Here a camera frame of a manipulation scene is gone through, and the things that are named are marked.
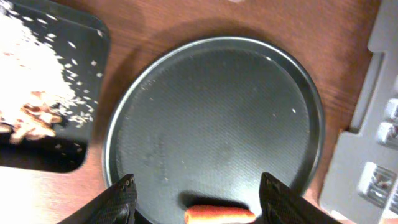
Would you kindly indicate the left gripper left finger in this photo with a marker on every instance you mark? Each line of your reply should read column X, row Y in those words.
column 117, row 204

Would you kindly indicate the spilled rice and shells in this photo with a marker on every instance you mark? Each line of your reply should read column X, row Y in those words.
column 31, row 87

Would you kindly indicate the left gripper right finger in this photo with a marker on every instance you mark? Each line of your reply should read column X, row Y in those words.
column 280, row 205

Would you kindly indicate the round black serving tray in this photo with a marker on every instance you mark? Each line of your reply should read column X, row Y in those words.
column 206, row 120

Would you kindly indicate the black rectangular tray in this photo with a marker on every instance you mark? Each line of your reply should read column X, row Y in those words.
column 62, row 93

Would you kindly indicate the grey dishwasher rack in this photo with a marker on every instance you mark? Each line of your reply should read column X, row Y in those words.
column 361, row 183

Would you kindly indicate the orange carrot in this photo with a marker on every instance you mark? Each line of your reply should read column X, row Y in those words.
column 210, row 214

